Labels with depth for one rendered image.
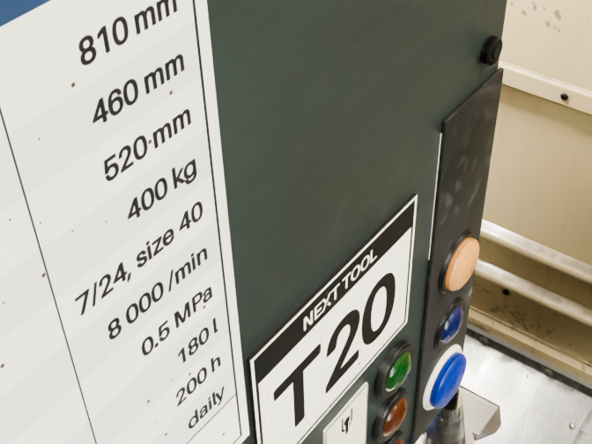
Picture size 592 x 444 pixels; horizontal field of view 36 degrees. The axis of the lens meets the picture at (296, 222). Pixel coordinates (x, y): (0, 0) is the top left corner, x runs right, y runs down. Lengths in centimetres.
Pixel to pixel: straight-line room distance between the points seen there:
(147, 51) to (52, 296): 6
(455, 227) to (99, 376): 20
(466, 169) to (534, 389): 118
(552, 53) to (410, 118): 89
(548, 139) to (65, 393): 110
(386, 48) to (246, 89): 7
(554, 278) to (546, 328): 11
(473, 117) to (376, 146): 7
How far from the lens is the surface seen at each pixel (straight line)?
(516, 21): 121
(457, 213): 39
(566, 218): 134
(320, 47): 25
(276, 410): 32
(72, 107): 19
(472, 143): 37
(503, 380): 155
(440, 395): 46
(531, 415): 153
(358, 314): 34
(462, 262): 40
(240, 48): 22
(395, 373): 39
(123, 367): 24
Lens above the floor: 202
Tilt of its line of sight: 42 degrees down
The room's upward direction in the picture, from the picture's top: 2 degrees counter-clockwise
